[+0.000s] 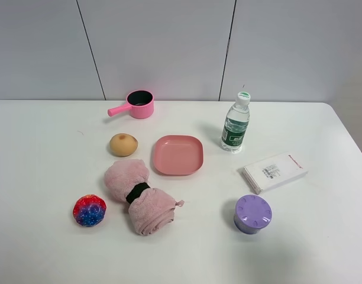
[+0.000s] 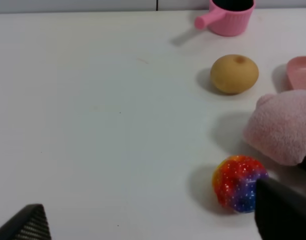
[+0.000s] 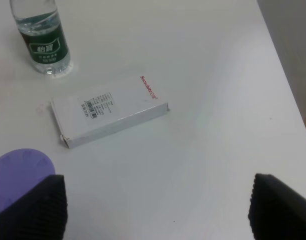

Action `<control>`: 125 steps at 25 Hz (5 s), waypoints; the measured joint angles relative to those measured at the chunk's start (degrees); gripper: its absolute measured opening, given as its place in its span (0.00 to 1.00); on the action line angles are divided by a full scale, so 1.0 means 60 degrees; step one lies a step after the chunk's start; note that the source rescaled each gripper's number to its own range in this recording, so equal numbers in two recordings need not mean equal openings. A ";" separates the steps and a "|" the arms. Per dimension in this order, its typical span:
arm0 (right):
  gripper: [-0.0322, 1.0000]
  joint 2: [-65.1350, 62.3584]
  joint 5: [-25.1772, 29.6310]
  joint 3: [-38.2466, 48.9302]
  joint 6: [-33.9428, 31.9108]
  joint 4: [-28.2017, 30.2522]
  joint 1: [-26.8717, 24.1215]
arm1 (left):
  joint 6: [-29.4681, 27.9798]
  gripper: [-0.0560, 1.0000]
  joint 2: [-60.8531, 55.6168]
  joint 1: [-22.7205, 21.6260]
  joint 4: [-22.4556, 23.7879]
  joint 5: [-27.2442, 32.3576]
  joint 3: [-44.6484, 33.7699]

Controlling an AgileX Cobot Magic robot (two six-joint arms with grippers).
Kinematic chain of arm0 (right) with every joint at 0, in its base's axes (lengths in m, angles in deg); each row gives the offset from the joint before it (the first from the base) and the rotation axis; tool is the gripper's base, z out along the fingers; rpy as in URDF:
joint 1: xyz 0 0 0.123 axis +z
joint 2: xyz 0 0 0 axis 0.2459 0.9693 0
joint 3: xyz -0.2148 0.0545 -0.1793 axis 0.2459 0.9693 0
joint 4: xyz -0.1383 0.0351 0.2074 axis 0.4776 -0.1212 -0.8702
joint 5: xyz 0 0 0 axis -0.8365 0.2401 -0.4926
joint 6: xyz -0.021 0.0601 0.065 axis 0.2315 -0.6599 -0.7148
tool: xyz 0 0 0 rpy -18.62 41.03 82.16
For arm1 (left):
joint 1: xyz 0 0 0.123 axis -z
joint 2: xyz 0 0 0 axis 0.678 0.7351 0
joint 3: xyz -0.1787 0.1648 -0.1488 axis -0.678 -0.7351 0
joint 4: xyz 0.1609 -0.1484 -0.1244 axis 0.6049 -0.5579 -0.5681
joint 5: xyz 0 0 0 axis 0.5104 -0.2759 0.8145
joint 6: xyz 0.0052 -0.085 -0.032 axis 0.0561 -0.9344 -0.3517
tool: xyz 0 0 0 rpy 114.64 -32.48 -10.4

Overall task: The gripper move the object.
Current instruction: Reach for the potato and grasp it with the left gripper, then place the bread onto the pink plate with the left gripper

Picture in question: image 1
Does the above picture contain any white flat box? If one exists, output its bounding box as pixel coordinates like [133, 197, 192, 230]
[242, 153, 308, 195]

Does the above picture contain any purple round lidded container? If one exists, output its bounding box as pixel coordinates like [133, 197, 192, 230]
[234, 195, 272, 234]

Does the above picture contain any rolled pink towel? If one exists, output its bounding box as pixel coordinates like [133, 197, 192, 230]
[104, 159, 184, 235]

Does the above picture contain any tan squishy bun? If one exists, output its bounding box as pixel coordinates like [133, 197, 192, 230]
[109, 133, 138, 157]

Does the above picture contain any pink square plate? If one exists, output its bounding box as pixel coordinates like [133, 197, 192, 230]
[152, 135, 204, 176]

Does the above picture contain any clear water bottle green label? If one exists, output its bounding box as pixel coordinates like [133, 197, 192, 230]
[221, 92, 251, 153]

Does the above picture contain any black band on towel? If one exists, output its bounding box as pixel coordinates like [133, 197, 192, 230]
[126, 182, 150, 204]

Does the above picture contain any red blue spiky ball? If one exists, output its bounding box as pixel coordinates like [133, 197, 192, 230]
[72, 195, 106, 227]

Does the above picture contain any pink toy saucepan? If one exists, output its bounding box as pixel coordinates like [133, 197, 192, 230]
[107, 90, 154, 119]

